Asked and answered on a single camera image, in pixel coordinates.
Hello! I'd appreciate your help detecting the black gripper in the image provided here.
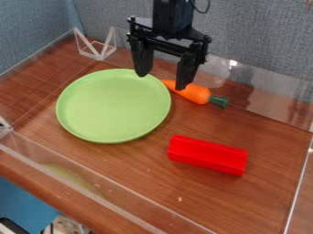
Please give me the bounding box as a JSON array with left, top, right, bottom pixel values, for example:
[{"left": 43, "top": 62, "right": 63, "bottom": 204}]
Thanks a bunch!
[{"left": 128, "top": 16, "right": 212, "bottom": 90}]

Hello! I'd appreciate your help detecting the orange toy carrot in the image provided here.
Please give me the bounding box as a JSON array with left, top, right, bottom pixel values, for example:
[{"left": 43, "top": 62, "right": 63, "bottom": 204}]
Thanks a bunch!
[{"left": 162, "top": 80, "right": 229, "bottom": 109}]

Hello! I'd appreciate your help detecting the green plastic plate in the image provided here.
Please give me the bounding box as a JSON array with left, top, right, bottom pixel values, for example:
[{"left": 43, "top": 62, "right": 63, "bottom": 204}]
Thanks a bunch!
[{"left": 55, "top": 69, "right": 172, "bottom": 144}]

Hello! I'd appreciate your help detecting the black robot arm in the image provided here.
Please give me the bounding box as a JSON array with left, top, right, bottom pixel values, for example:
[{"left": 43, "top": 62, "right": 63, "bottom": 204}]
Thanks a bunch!
[{"left": 128, "top": 0, "right": 212, "bottom": 90}]

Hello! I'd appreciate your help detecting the red rectangular block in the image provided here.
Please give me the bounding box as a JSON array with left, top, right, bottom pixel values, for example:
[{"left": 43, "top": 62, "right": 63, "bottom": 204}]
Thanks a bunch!
[{"left": 168, "top": 135, "right": 249, "bottom": 176}]

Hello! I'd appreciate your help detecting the clear acrylic corner bracket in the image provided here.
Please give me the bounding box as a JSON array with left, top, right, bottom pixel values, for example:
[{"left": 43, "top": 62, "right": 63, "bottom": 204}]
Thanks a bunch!
[{"left": 74, "top": 27, "right": 118, "bottom": 61}]

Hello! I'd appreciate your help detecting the clear acrylic enclosure wall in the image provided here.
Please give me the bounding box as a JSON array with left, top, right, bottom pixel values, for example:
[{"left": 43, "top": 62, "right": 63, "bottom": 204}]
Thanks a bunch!
[{"left": 0, "top": 33, "right": 313, "bottom": 234}]

